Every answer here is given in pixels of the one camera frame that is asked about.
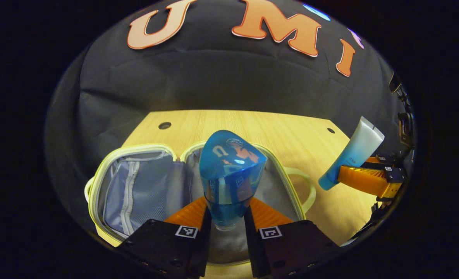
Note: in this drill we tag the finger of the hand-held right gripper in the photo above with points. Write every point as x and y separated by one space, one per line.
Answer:
395 175
384 159

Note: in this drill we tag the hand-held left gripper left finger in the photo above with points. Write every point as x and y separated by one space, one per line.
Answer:
202 240

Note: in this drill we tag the black backdrop cloth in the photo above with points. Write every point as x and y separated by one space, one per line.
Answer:
214 81

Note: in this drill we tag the white and blue tube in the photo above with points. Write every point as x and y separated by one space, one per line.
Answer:
359 149

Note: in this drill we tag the pale yellow suitcase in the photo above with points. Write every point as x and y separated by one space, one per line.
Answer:
144 190

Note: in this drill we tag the blue translucent bottle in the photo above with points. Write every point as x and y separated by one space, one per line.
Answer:
229 170

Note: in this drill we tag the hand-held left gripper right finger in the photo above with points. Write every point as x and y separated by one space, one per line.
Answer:
252 244

